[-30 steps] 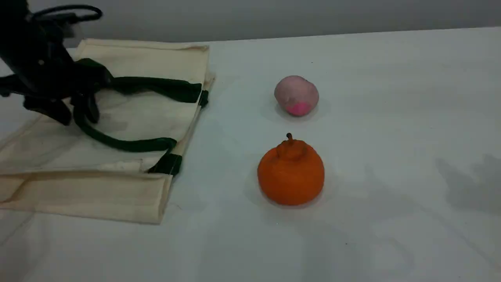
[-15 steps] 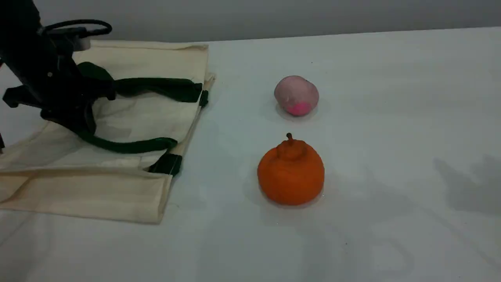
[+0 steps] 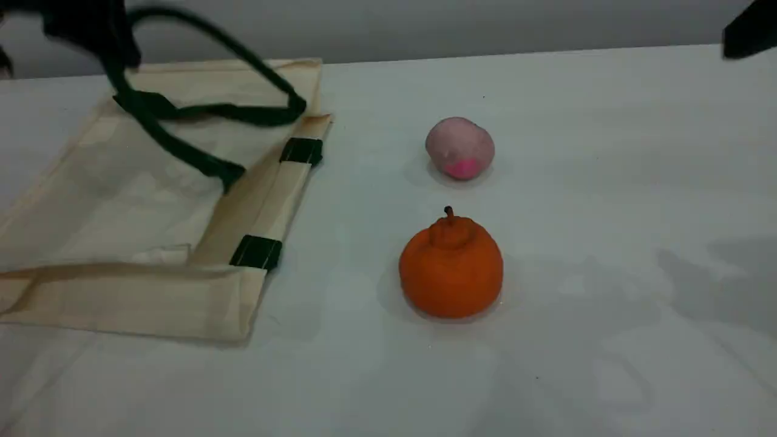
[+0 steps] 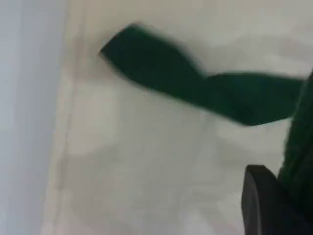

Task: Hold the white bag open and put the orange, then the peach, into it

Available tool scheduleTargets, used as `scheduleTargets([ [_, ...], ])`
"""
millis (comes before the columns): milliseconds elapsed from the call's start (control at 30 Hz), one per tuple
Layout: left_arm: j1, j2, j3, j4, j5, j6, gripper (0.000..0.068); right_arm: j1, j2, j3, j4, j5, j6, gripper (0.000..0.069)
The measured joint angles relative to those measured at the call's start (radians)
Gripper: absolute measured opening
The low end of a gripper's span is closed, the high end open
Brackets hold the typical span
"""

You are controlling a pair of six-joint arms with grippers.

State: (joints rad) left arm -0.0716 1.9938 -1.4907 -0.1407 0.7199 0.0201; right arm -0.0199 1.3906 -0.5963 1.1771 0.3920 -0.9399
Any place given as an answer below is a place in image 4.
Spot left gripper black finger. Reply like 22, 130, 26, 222
241, 164, 313, 235

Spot white cloth bag green handles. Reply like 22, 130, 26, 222
41, 0, 313, 235

